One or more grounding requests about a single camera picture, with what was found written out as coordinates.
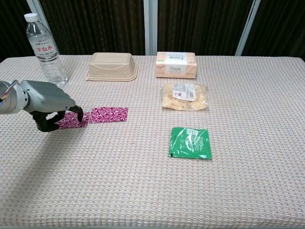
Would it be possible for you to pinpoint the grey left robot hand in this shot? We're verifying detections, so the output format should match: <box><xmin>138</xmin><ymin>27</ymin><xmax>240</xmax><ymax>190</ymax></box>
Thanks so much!
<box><xmin>20</xmin><ymin>80</ymin><xmax>84</xmax><ymax>133</ymax></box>

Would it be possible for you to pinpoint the magenta patterned packet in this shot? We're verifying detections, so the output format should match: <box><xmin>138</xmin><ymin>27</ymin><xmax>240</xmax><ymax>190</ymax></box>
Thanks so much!
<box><xmin>88</xmin><ymin>107</ymin><xmax>129</xmax><ymax>125</ymax></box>

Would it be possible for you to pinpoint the clear plastic water bottle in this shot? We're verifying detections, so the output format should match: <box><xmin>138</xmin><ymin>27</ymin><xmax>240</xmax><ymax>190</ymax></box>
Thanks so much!
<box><xmin>23</xmin><ymin>13</ymin><xmax>69</xmax><ymax>88</ymax></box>

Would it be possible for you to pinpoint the beige lidded food container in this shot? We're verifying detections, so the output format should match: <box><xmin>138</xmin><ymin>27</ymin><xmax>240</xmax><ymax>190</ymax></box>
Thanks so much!
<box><xmin>85</xmin><ymin>52</ymin><xmax>139</xmax><ymax>82</ymax></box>

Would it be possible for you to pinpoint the dark corrugated partition panel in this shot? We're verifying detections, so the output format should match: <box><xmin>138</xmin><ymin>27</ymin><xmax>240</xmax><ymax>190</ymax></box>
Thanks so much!
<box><xmin>242</xmin><ymin>0</ymin><xmax>305</xmax><ymax>63</ymax></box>
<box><xmin>0</xmin><ymin>0</ymin><xmax>36</xmax><ymax>62</ymax></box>
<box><xmin>39</xmin><ymin>0</ymin><xmax>145</xmax><ymax>56</ymax></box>
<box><xmin>157</xmin><ymin>0</ymin><xmax>254</xmax><ymax>56</ymax></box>

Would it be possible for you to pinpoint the pink woven tablecloth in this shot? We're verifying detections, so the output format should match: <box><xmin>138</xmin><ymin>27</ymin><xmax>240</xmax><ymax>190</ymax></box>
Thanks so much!
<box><xmin>0</xmin><ymin>55</ymin><xmax>305</xmax><ymax>229</ymax></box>

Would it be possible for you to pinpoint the peach facial tissue pack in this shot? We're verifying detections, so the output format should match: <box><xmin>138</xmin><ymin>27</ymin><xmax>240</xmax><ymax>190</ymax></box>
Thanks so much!
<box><xmin>155</xmin><ymin>51</ymin><xmax>198</xmax><ymax>79</ymax></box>

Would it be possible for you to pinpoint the clear bag of snacks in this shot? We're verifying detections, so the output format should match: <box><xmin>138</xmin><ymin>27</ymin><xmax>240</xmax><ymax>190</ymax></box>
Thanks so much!
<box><xmin>161</xmin><ymin>83</ymin><xmax>209</xmax><ymax>111</ymax></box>

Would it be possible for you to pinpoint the green foil sachet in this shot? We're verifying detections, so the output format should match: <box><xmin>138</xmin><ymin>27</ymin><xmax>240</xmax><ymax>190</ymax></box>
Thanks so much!
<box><xmin>168</xmin><ymin>126</ymin><xmax>213</xmax><ymax>160</ymax></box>

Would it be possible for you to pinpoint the grey partition post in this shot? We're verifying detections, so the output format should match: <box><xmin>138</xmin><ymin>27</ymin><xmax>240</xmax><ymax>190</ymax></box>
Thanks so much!
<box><xmin>25</xmin><ymin>0</ymin><xmax>61</xmax><ymax>56</ymax></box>
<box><xmin>234</xmin><ymin>0</ymin><xmax>261</xmax><ymax>57</ymax></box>
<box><xmin>143</xmin><ymin>0</ymin><xmax>159</xmax><ymax>56</ymax></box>

